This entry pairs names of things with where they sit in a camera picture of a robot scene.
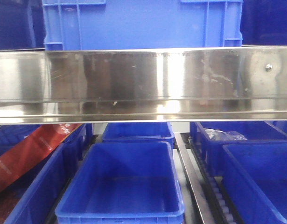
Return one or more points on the blue bin left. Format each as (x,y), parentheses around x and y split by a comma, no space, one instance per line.
(30,199)

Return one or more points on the blue bin centre back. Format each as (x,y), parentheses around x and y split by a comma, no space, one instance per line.
(140,131)

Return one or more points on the blue bin right back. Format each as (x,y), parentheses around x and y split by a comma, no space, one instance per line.
(211,150)

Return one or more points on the blue bin right front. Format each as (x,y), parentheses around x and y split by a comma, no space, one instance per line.
(255,179)

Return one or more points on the blue bin centre front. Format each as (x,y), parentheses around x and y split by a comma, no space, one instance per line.
(124,183)

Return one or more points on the clear plastic bag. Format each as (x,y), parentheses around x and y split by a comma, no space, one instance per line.
(216,134)

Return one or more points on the blue bin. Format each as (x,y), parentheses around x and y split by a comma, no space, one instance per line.
(124,183)
(140,131)
(30,199)
(211,150)
(255,179)

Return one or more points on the large blue crate upper shelf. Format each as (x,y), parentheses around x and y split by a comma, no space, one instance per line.
(141,24)

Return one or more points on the metal roller track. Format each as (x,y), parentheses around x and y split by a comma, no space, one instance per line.
(204,201)

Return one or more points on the red foil bag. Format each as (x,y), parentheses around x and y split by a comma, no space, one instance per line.
(32,150)

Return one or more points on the stainless steel shelf rail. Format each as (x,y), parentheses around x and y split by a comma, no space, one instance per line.
(198,84)

